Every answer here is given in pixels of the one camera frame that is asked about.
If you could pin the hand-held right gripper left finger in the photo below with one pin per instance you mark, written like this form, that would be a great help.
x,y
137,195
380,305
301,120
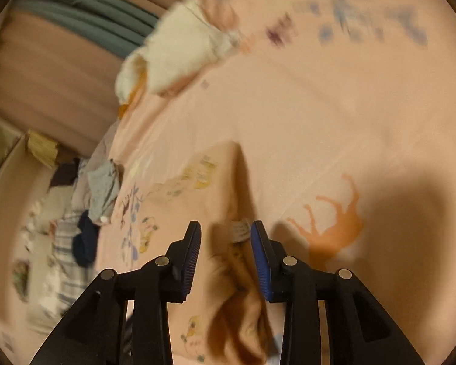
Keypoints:
x,y
192,253

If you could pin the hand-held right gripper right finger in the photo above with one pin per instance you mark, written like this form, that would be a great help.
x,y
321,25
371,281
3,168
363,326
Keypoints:
x,y
259,254

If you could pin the pink cartoon print pajama garment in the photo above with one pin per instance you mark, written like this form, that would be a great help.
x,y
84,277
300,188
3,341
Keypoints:
x,y
228,205

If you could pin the navy cloth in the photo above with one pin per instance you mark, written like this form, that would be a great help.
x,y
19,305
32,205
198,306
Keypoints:
x,y
86,239

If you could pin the grey crumpled cloth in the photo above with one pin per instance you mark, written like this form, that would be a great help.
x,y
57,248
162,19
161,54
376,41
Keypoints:
x,y
104,186

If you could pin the plaid cloth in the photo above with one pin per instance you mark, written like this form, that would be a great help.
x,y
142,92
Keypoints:
x,y
62,258

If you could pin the pink deer print blanket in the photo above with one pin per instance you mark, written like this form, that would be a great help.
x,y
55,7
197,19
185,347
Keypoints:
x,y
326,121

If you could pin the dark brown pillow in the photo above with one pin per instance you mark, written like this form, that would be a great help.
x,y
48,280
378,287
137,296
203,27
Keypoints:
x,y
64,173

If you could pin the orange cloth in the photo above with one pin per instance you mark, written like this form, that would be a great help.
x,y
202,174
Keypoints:
x,y
131,100

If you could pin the yellow fringed cloth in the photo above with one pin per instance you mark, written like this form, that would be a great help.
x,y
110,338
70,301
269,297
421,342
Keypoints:
x,y
41,148

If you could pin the cream folded garment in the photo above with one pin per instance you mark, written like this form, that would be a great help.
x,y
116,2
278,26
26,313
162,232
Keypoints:
x,y
182,45

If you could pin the beige curtain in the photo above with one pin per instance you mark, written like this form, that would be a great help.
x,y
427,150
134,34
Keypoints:
x,y
53,83

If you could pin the pink folded garment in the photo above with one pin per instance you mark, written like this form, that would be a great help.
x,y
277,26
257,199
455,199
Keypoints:
x,y
222,15

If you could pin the teal curtain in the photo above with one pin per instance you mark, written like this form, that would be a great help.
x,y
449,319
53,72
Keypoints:
x,y
87,11

